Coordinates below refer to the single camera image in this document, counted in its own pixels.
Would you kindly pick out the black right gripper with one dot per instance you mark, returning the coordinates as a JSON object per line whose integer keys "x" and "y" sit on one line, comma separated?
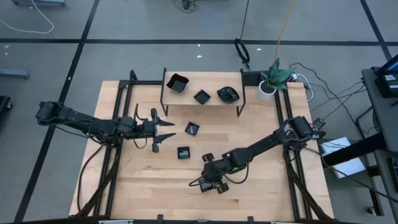
{"x": 214, "y": 172}

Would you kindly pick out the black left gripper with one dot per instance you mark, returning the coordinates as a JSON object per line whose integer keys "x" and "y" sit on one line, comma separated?
{"x": 144, "y": 130}

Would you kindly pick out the black wavy square mini bowl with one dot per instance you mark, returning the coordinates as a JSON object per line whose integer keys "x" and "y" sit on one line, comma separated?
{"x": 177, "y": 82}

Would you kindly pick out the black leaf-shaped mini plate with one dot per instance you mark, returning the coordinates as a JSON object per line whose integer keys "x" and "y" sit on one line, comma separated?
{"x": 228, "y": 94}

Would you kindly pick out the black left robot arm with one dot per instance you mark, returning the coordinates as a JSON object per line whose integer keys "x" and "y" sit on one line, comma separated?
{"x": 81, "y": 119}

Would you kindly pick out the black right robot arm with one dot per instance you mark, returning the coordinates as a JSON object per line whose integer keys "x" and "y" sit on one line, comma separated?
{"x": 258, "y": 146}

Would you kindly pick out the wooden shelf with black legs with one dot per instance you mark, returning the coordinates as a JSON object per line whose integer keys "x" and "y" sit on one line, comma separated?
{"x": 214, "y": 81}

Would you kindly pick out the black power strip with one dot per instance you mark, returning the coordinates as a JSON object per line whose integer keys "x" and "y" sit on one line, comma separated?
{"x": 250, "y": 77}

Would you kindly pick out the green plant in white pot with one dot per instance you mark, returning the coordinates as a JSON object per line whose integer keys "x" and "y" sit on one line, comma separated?
{"x": 275, "y": 76}

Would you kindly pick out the small black box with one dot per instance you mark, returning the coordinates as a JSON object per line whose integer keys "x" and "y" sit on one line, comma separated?
{"x": 319, "y": 123}

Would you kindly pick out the white paper box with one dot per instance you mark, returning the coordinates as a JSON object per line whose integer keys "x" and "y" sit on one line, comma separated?
{"x": 353, "y": 166}

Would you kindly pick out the black desk leg beam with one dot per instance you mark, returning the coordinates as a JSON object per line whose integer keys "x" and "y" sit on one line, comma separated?
{"x": 354, "y": 151}

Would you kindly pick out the grey metal base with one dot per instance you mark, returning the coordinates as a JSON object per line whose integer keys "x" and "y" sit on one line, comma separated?
{"x": 37, "y": 2}
{"x": 15, "y": 74}

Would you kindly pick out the black caster base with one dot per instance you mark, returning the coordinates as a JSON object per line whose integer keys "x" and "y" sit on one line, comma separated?
{"x": 4, "y": 104}

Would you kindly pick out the black desk caster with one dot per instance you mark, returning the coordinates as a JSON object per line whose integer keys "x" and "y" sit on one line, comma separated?
{"x": 372, "y": 211}

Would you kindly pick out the grey desk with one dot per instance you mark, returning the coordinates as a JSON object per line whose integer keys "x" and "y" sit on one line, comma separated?
{"x": 387, "y": 124}

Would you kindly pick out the black device with labels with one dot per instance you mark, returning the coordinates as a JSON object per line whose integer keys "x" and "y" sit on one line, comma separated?
{"x": 387, "y": 85}

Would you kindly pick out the blue screen laptop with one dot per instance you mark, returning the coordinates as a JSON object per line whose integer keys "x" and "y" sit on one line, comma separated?
{"x": 392, "y": 66}

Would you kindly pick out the black aluminium rig frame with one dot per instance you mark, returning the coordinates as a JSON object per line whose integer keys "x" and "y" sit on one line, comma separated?
{"x": 146, "y": 82}

